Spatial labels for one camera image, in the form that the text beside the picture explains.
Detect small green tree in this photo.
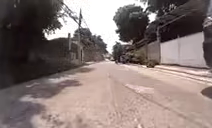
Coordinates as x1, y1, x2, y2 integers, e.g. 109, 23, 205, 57
112, 41, 125, 63

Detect row of trees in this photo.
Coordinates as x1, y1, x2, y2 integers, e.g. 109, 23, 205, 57
73, 27, 108, 63

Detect roadside bushes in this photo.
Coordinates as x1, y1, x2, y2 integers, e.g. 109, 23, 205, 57
122, 49, 160, 69

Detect low building with pillar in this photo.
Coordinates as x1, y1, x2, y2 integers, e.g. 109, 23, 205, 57
67, 32, 85, 64

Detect grey-brown concrete road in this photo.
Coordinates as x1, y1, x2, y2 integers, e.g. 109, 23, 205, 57
0, 60, 212, 128

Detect tall dark green tree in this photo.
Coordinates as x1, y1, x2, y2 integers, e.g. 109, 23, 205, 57
112, 3, 150, 44

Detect utility pole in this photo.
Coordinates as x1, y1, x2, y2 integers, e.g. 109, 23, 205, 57
77, 8, 84, 63

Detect pale pavement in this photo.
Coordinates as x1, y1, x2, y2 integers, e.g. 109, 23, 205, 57
140, 63, 212, 84

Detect dark roofed building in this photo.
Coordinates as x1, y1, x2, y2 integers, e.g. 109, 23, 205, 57
143, 0, 212, 44

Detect large shady tree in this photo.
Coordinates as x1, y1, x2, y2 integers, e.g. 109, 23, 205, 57
0, 0, 67, 64

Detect person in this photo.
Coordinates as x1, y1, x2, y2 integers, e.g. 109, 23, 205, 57
202, 0, 212, 73

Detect grey concrete wall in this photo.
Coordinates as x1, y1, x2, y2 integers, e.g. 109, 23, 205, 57
137, 40, 162, 64

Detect dark boundary wall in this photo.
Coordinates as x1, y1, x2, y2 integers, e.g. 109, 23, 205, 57
0, 36, 72, 89

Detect overhead wires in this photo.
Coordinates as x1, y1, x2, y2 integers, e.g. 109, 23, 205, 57
58, 0, 95, 38

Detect white wall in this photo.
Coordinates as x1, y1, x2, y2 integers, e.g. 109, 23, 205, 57
159, 31, 208, 69

